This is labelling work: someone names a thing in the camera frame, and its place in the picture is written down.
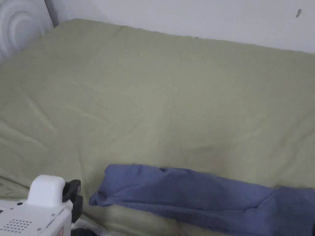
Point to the blue garment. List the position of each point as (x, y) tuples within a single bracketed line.
[(196, 194)]

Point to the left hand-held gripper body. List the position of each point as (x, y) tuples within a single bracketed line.
[(37, 211)]

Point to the white padded headboard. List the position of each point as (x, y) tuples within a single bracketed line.
[(19, 27)]

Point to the bed with pale green sheet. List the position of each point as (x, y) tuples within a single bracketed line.
[(147, 98)]

